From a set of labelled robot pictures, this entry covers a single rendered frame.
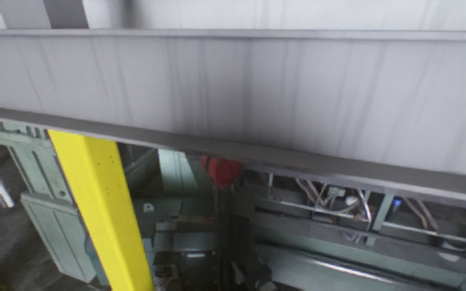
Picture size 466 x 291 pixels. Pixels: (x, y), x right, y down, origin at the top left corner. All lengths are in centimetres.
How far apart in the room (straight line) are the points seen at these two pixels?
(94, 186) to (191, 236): 87
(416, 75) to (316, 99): 13
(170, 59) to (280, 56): 19
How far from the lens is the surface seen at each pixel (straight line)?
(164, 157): 189
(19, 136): 182
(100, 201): 69
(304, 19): 79
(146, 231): 145
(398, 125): 42
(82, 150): 62
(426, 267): 200
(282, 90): 38
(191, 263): 152
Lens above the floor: 189
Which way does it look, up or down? 27 degrees down
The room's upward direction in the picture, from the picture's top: straight up
